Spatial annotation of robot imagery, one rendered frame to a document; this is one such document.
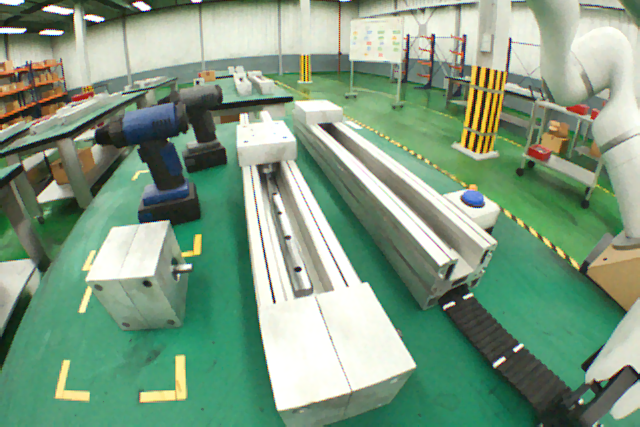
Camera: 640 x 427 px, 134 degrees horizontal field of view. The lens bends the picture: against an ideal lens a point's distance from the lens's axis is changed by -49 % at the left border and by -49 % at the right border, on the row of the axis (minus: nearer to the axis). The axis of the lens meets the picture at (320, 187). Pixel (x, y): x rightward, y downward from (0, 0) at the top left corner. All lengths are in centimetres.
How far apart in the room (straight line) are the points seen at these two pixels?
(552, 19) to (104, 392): 83
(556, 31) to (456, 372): 55
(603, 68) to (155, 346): 85
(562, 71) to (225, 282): 69
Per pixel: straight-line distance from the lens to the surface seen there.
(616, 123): 61
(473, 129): 352
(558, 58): 60
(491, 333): 36
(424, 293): 34
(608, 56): 66
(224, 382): 31
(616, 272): 56
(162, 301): 32
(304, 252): 35
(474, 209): 47
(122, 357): 37
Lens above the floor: 106
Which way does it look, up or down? 28 degrees down
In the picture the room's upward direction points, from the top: straight up
